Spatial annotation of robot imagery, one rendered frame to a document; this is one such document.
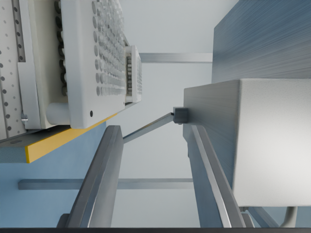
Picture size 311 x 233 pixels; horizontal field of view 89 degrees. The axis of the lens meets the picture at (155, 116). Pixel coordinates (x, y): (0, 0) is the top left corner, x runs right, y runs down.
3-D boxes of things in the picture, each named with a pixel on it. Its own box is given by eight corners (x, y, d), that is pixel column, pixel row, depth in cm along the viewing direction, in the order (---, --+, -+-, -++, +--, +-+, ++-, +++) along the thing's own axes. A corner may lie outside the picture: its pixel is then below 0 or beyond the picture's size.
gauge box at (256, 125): (229, 210, 13) (469, 208, 13) (239, 77, 11) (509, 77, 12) (182, 137, 35) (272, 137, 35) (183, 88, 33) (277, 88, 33)
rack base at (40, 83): (93, 9, 39) (103, 9, 39) (98, 108, 42) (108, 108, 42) (-8, -134, 14) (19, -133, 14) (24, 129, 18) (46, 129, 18)
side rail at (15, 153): (-10, 163, 14) (27, 163, 14) (-12, 145, 14) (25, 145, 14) (138, 101, 145) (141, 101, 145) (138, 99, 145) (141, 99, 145)
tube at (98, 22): (46, 19, 21) (103, 18, 21) (47, 29, 21) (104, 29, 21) (39, 14, 20) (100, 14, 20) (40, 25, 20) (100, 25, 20)
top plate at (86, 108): (114, 9, 39) (122, 9, 39) (117, 108, 42) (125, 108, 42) (48, -133, 14) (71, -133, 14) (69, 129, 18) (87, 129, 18)
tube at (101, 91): (52, 86, 22) (106, 87, 22) (53, 95, 22) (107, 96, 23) (46, 85, 21) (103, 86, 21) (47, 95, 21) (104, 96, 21)
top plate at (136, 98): (132, 102, 70) (136, 102, 70) (130, 44, 67) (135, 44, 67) (137, 101, 94) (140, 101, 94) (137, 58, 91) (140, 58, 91)
